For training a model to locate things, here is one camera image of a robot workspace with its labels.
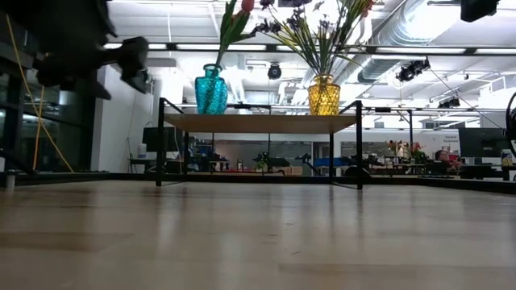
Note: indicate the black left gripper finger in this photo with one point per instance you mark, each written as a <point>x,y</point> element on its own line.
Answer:
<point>135,62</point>

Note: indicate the teal glass vase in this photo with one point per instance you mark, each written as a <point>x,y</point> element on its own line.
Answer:
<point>210,94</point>

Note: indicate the pink artificial tulip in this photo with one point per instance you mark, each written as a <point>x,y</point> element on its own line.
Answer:
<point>246,5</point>

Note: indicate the purple artificial flower bunch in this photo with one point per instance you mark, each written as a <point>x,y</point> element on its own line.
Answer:
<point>296,32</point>

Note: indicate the yellow glass vase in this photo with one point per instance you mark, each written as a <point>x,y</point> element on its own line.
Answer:
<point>324,98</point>

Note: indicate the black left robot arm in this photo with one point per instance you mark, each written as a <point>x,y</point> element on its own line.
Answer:
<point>52,24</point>

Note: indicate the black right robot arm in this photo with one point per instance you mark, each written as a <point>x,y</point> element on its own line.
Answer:
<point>477,9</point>

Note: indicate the wooden shelf black metal legs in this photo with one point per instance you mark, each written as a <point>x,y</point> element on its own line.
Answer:
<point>258,123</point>

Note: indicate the potted pink flowers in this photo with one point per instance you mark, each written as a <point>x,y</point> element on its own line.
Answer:
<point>407,150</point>

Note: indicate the long ceiling strip light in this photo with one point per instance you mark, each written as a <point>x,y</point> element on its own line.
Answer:
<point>242,47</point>
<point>421,50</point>
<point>158,46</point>

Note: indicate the black computer monitor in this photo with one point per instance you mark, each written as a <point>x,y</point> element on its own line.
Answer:
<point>151,139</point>
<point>483,142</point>

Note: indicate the white plastic bottle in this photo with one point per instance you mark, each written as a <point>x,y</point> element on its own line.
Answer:
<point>141,151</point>

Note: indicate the small grey cylinder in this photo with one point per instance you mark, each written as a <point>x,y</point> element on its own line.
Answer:
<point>10,181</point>

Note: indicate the black ceiling spotlight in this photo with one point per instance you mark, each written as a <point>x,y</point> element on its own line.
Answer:
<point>274,71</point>
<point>411,70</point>

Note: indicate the blue plastic crate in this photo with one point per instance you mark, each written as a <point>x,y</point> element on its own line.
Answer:
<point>336,162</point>

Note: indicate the person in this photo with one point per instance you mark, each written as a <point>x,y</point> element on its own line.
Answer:
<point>442,156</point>

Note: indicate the silver ceiling air duct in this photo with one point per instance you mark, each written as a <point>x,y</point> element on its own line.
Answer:
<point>397,24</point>

